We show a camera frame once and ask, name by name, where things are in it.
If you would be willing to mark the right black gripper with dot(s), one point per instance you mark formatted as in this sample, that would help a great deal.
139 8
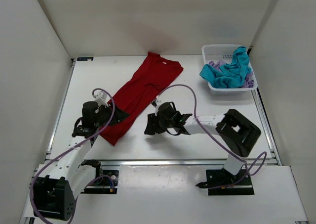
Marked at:
153 123

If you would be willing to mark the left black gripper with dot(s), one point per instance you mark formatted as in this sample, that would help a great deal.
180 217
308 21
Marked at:
108 113

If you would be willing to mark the red t-shirt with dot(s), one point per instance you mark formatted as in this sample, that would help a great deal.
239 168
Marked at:
151 78

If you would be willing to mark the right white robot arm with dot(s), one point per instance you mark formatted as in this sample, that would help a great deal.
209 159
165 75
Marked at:
238 133

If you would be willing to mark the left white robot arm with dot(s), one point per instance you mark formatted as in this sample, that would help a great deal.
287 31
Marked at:
54 193

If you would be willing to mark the dark label sticker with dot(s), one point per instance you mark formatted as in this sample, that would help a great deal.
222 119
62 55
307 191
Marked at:
85 58

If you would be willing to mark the teal t-shirt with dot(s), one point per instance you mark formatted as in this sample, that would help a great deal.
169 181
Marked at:
229 73

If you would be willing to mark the white plastic basket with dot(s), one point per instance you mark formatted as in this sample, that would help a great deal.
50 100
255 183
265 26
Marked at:
227 69

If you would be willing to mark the lavender t-shirt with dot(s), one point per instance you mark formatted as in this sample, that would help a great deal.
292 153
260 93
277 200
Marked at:
248 80

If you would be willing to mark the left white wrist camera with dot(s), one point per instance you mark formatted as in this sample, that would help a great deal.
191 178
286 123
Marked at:
100 98

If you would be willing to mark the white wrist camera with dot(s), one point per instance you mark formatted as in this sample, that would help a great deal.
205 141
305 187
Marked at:
156 103
100 98

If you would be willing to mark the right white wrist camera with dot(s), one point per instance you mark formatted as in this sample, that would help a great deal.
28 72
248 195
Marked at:
156 103

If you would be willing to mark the aluminium front rail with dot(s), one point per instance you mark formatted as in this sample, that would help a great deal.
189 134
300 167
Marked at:
162 162

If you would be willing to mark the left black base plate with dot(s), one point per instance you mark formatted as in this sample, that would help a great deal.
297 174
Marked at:
108 184

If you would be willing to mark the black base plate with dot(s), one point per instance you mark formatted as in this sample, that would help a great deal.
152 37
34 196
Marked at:
108 184
222 183

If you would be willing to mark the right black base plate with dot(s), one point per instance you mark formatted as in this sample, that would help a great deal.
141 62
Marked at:
222 183

